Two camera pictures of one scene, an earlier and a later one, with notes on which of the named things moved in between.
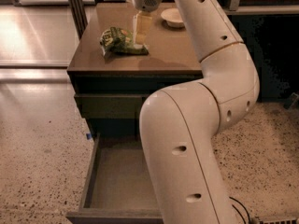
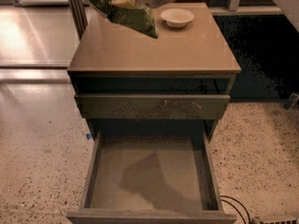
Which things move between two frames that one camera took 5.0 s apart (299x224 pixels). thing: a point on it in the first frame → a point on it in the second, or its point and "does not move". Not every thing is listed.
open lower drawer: [119, 188] does not move
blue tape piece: [89, 136] does not move
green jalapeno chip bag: [120, 41] → [142, 20]
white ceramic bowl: [172, 18] does not move
